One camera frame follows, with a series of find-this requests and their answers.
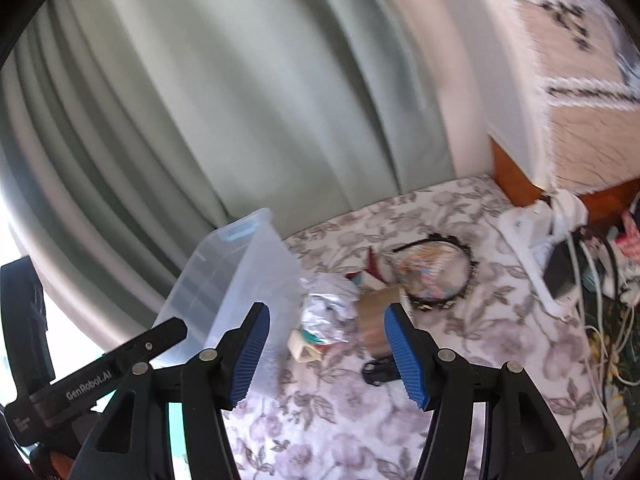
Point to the black toy car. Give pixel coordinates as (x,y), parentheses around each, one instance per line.
(378,372)

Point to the white power strip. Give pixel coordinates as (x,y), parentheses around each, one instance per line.
(531,232)

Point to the brown packing tape roll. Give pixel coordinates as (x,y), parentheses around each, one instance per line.
(370,310)

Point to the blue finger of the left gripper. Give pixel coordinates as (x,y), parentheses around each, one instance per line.
(146,346)

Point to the white charger plug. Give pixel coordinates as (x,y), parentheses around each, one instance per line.
(568,213)

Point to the black studded headband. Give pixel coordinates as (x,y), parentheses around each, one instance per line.
(435,271)

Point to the cream hair claw clip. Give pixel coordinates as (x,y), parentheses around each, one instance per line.
(302,351)

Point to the green curtain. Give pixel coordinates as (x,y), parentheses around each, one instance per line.
(130,129)

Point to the quilted beige cover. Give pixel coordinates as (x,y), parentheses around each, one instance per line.
(579,72)

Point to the floral table cloth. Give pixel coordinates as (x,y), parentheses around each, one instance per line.
(483,384)

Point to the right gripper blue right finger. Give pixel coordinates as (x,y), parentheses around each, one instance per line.
(439,381)

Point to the black power adapter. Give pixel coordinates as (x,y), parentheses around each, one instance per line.
(559,274)

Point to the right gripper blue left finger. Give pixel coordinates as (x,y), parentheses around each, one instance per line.
(215,381)

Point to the red hair claw clip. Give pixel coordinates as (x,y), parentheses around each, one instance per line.
(372,265)

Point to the white paper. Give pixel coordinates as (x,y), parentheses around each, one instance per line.
(329,306)

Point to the white appliance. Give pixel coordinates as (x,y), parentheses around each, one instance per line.
(505,68)

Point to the teal white carton box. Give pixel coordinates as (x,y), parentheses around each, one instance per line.
(366,282)

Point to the clear plastic storage bin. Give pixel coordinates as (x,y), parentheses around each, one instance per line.
(231,269)

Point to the orange wooden cabinet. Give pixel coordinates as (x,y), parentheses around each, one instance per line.
(605,207)

